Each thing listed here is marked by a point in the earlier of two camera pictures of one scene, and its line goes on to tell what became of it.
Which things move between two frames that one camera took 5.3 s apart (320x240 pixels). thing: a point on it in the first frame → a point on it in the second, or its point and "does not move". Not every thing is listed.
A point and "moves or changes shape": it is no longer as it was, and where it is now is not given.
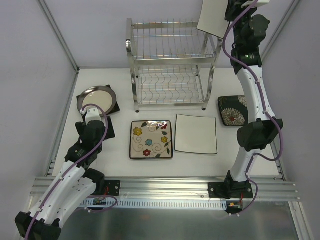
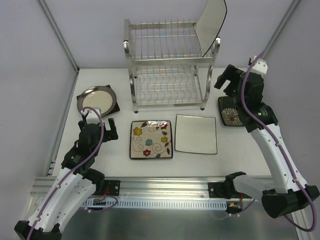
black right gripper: x=231 y=11 → x=235 y=78
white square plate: x=212 y=18 moves or changes shape
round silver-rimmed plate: x=101 y=96 does not move
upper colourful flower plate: x=151 y=140 does not move
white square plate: x=195 y=134 does not move
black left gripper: x=108 y=128 does not move
